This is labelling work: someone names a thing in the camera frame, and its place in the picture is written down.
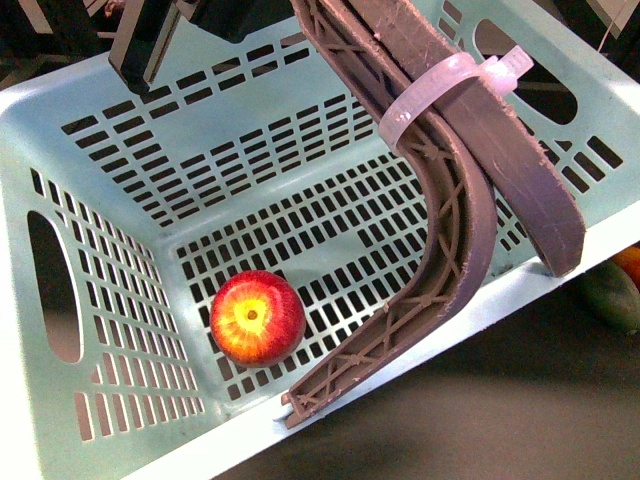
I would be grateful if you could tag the green mango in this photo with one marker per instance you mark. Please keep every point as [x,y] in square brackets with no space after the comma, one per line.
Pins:
[613,296]

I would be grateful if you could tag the orange red mango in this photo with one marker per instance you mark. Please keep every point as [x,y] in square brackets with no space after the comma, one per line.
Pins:
[629,261]

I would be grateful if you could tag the white zip tie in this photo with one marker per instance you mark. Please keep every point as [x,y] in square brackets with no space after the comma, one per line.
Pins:
[501,73]

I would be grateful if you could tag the light blue plastic basket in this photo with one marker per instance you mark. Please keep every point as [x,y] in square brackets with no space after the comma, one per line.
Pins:
[122,215]

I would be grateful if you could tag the red yellow apple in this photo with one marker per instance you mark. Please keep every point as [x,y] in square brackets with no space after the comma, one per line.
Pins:
[257,319]

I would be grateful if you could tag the brown smooth basket handle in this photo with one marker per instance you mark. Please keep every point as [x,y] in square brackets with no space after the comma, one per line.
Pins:
[489,128]

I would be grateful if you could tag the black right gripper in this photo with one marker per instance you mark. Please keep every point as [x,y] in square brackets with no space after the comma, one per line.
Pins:
[141,40]

